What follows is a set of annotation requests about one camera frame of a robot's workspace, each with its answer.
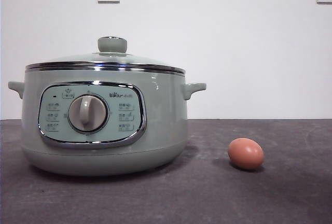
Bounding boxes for glass lid with green knob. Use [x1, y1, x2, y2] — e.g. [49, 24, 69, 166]
[25, 36, 186, 76]

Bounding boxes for brown egg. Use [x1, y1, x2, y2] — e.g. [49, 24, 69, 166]
[227, 137, 265, 171]

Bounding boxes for pale green electric pot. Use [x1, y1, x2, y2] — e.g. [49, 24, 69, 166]
[7, 67, 208, 177]

